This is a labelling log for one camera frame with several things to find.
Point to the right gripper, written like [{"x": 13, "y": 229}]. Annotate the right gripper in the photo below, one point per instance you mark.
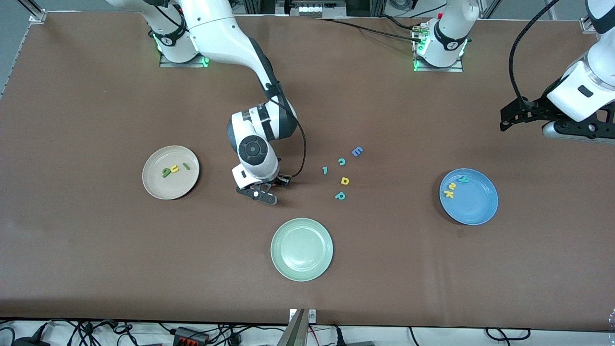
[{"x": 277, "y": 180}]

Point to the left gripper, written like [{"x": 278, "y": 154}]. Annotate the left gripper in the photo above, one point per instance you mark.
[{"x": 537, "y": 107}]

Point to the teal foam letter y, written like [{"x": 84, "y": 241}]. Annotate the teal foam letter y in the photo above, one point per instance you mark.
[{"x": 463, "y": 179}]

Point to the olive green letter b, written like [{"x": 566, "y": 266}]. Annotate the olive green letter b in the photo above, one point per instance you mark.
[{"x": 165, "y": 173}]

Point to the yellow foam letter k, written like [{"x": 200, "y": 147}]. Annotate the yellow foam letter k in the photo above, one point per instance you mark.
[{"x": 448, "y": 193}]

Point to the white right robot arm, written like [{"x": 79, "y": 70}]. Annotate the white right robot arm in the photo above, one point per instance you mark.
[{"x": 216, "y": 29}]

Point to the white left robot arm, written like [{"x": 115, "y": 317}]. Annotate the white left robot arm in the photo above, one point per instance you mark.
[{"x": 449, "y": 29}]

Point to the pale green plate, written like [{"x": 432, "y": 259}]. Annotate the pale green plate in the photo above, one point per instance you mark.
[{"x": 301, "y": 249}]

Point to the teal foam letter p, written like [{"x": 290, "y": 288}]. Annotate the teal foam letter p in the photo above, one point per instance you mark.
[{"x": 340, "y": 195}]

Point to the blue plate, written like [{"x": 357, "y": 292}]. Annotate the blue plate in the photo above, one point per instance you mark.
[{"x": 475, "y": 204}]

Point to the blue foam letter E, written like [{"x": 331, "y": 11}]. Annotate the blue foam letter E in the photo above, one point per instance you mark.
[{"x": 357, "y": 152}]

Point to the beige brown plate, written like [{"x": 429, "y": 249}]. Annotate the beige brown plate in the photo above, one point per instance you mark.
[{"x": 166, "y": 187}]

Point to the black orange power strip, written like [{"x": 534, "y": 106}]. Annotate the black orange power strip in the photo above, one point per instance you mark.
[{"x": 190, "y": 335}]

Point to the grey control equipment box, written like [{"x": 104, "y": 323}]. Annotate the grey control equipment box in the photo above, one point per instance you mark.
[{"x": 310, "y": 8}]

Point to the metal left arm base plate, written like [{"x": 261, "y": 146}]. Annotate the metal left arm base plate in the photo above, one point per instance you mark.
[{"x": 459, "y": 67}]

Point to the metal table corner bracket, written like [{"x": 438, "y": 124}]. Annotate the metal table corner bracket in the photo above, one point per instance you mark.
[
  {"x": 37, "y": 17},
  {"x": 587, "y": 24}
]

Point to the white post bracket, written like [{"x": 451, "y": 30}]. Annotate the white post bracket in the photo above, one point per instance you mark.
[{"x": 312, "y": 315}]

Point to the aluminium camera post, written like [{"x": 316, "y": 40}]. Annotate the aluminium camera post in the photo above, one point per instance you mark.
[{"x": 294, "y": 331}]

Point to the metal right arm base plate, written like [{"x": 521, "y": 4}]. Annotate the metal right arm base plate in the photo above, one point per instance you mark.
[{"x": 185, "y": 63}]

